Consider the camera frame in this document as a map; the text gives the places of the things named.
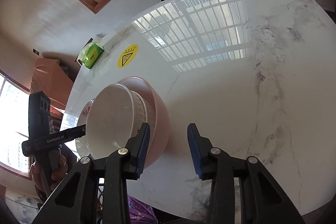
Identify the green tissue pack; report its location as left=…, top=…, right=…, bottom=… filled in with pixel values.
left=81, top=42, right=104, bottom=69

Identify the person's left hand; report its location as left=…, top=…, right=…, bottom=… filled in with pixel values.
left=30, top=155, right=68, bottom=194

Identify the side window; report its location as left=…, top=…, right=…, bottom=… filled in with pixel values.
left=1, top=75, right=30, bottom=178

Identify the pink ceramic bowl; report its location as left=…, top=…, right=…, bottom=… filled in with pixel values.
left=118, top=76, right=171, bottom=168

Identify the white floral plate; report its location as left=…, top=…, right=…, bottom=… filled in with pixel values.
left=75, top=99, right=94, bottom=157

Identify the yellow round sticker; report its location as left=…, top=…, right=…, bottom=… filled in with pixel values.
left=117, top=44, right=138, bottom=68

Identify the purple plastic bag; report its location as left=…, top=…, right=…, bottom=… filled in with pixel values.
left=127, top=196, right=158, bottom=224

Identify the white ribbed bowl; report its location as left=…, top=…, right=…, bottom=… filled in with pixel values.
left=86, top=84, right=155, bottom=159

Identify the pink covered furniture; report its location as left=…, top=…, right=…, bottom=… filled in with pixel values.
left=30, top=58, right=74, bottom=111

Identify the black wall switch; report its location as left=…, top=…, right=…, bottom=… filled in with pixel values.
left=33, top=48, right=40, bottom=56

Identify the light wooden chair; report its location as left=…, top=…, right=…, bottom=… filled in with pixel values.
left=75, top=38, right=93, bottom=66

